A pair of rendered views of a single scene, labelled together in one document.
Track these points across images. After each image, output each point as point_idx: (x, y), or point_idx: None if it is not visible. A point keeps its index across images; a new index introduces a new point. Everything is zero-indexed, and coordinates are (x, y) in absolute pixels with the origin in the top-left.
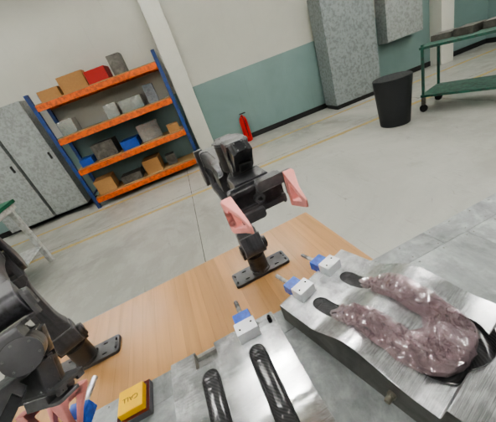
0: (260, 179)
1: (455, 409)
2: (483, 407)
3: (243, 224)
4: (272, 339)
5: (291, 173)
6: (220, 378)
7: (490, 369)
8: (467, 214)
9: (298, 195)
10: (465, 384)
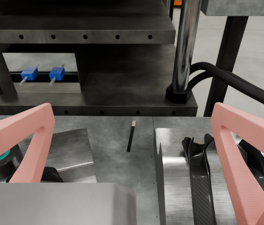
0: (71, 214)
1: (88, 160)
2: (74, 155)
3: (249, 222)
4: None
5: None
6: None
7: (46, 165)
8: None
9: (36, 127)
10: (68, 166)
